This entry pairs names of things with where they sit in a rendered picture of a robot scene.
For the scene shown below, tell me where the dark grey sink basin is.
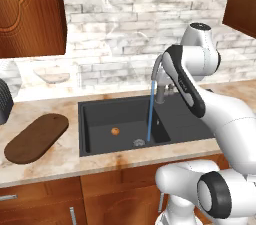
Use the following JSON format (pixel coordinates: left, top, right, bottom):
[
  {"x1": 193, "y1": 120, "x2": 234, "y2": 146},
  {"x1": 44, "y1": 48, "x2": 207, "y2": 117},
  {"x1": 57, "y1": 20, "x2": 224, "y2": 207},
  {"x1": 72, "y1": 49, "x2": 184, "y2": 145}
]
[{"x1": 77, "y1": 92, "x2": 215, "y2": 158}]

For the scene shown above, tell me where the grey sink faucet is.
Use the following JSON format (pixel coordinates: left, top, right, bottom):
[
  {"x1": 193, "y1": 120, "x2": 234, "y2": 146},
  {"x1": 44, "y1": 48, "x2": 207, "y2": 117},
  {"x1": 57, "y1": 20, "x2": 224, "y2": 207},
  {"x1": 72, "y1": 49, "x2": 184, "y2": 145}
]
[{"x1": 151, "y1": 53, "x2": 175, "y2": 105}]

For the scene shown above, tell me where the grey sink drain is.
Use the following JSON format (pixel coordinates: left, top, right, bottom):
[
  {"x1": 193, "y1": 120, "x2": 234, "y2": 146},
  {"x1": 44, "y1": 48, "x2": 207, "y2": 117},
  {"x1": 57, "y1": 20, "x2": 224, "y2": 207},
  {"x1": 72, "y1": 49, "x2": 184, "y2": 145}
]
[{"x1": 132, "y1": 138, "x2": 146, "y2": 147}]

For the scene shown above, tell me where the brown wooden sink cupboard door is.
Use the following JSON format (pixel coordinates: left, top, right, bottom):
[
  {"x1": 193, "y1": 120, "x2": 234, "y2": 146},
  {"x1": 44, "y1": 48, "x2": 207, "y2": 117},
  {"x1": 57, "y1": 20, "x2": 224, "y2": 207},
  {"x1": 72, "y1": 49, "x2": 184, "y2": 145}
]
[{"x1": 79, "y1": 163, "x2": 169, "y2": 225}]

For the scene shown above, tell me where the dark brown cutting board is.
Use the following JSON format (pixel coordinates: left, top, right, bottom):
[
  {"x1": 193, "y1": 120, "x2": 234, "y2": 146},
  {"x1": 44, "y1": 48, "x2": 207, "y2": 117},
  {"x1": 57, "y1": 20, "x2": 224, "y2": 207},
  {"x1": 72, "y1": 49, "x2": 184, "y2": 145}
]
[{"x1": 3, "y1": 112, "x2": 70, "y2": 165}]

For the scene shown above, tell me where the blue water stream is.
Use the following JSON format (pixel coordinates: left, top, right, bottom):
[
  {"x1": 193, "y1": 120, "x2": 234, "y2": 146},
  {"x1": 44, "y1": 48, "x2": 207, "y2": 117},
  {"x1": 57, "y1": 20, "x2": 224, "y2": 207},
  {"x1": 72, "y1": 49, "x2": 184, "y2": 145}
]
[{"x1": 146, "y1": 79, "x2": 158, "y2": 143}]

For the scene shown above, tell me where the brown wooden drawer front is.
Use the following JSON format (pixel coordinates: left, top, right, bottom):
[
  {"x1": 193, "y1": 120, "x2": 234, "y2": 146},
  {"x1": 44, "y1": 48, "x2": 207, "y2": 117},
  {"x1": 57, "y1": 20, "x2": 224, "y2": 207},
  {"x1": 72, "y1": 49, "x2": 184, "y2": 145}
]
[{"x1": 0, "y1": 176, "x2": 83, "y2": 211}]

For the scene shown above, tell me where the brown wooden base cupboard door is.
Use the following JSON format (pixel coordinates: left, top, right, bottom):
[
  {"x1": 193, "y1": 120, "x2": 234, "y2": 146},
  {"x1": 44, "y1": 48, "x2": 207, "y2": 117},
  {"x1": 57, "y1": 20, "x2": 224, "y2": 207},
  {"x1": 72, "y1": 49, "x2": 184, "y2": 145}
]
[{"x1": 0, "y1": 198, "x2": 88, "y2": 225}]

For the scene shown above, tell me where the silver cupboard door handle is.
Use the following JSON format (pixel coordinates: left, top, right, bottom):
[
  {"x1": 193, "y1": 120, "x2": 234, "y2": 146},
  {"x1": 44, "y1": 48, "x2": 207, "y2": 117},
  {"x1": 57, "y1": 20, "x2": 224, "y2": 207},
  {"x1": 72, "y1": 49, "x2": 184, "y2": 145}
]
[
  {"x1": 157, "y1": 192, "x2": 165, "y2": 214},
  {"x1": 68, "y1": 206, "x2": 77, "y2": 225}
]

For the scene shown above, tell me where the carved brown wall cupboard door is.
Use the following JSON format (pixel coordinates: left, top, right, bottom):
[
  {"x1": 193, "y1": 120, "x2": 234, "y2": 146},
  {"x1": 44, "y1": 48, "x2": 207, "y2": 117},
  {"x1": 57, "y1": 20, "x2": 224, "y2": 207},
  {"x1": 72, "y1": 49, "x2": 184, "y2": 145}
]
[{"x1": 0, "y1": 0, "x2": 68, "y2": 60}]

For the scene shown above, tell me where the silver drawer handle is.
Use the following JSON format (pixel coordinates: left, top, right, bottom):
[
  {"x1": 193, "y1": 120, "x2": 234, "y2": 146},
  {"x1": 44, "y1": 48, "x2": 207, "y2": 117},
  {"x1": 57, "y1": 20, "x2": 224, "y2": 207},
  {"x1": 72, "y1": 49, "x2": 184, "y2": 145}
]
[{"x1": 0, "y1": 194, "x2": 19, "y2": 202}]

